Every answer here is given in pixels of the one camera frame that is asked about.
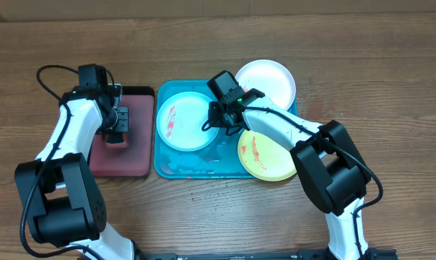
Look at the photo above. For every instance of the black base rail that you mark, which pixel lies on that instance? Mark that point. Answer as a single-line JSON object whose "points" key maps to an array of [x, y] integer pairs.
{"points": [[371, 254]]}

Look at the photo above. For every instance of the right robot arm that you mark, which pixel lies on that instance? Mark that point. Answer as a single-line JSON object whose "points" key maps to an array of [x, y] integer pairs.
{"points": [[330, 168]]}

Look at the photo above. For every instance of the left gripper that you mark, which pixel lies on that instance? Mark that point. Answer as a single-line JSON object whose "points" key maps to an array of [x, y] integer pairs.
{"points": [[123, 126]]}

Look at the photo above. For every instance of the teal plastic tray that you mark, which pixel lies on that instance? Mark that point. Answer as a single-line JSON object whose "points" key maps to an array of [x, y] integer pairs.
{"points": [[217, 160]]}

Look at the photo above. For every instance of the white plate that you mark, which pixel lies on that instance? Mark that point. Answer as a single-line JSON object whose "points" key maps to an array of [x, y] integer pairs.
{"points": [[271, 78]]}

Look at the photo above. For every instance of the red and green sponge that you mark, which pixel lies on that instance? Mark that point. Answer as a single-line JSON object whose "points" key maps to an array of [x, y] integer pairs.
{"points": [[116, 140]]}

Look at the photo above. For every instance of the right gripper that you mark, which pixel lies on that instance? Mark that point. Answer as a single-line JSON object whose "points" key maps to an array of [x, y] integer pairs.
{"points": [[223, 122]]}

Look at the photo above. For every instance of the yellow-green plate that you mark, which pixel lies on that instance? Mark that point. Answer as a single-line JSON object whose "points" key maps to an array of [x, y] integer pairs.
{"points": [[263, 158]]}

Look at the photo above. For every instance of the black tray with red mat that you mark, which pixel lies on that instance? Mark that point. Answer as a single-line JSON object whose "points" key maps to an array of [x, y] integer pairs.
{"points": [[133, 160]]}

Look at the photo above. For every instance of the light blue plate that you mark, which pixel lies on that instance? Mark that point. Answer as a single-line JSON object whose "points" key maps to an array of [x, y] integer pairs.
{"points": [[180, 120]]}

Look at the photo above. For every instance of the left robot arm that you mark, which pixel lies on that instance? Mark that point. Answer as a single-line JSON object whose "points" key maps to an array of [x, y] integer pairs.
{"points": [[62, 207]]}

